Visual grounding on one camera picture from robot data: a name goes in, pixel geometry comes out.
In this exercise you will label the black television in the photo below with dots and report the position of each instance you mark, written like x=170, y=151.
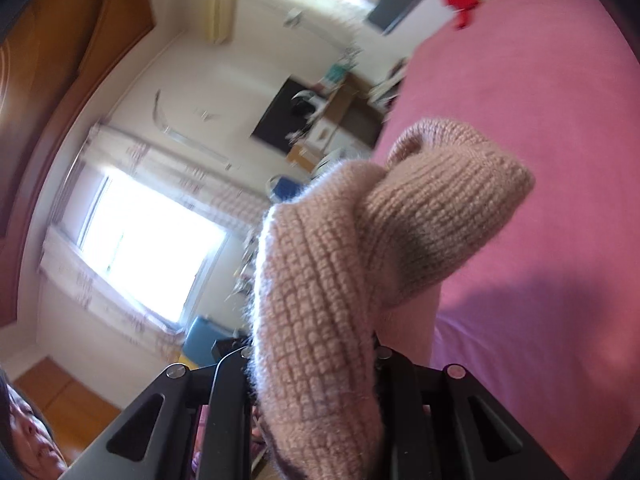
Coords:
x=288, y=113

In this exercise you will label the white patterned curtain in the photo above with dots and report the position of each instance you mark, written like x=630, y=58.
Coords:
x=206, y=193

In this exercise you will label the wooden desk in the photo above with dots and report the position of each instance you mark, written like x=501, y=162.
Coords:
x=341, y=122

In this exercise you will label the person head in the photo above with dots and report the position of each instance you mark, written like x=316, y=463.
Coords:
x=26, y=438

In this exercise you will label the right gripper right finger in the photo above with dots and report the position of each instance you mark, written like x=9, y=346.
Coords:
x=444, y=424

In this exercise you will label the blue chair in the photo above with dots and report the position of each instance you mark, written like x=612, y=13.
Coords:
x=281, y=188

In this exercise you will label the wooden wardrobe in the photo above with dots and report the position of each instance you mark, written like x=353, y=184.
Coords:
x=54, y=55

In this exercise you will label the pink bed cover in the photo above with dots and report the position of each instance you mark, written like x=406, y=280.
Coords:
x=546, y=316

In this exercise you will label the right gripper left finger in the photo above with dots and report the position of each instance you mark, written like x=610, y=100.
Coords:
x=186, y=424

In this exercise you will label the pink knitted sweater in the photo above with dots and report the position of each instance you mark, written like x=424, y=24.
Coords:
x=363, y=239

